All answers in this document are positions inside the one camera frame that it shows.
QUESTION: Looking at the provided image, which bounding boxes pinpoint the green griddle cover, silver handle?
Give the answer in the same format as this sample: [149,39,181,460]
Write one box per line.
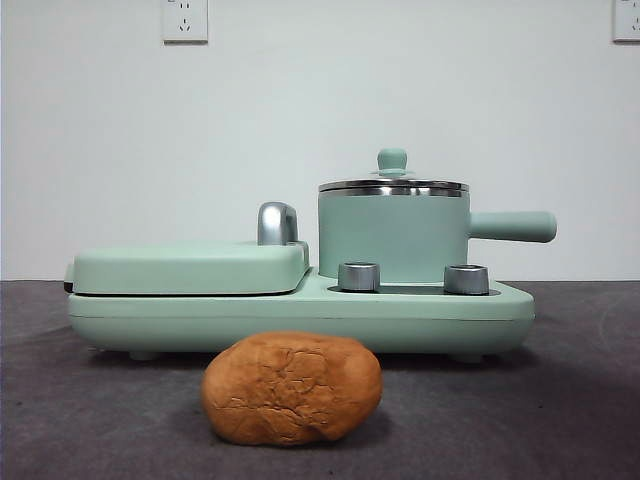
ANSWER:
[63,201,312,297]

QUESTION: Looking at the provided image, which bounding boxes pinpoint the glass lid with green knob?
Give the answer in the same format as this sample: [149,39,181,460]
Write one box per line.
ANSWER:
[318,146,470,193]

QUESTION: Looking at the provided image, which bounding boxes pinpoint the green breakfast machine base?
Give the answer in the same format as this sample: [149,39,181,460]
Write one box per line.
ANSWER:
[67,266,536,363]

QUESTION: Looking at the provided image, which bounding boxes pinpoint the silver control knob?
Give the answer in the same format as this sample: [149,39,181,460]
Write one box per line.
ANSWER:
[337,260,384,293]
[443,262,490,296]

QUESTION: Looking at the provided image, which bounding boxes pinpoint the green pot with handle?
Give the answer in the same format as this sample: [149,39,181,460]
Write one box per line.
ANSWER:
[317,185,559,284]

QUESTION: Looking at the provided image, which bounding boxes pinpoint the white wall socket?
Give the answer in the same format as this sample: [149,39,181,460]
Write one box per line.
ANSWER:
[162,0,209,45]
[612,0,640,44]

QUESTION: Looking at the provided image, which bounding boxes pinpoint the brown potato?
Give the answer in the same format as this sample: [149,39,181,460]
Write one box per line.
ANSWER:
[200,330,385,446]

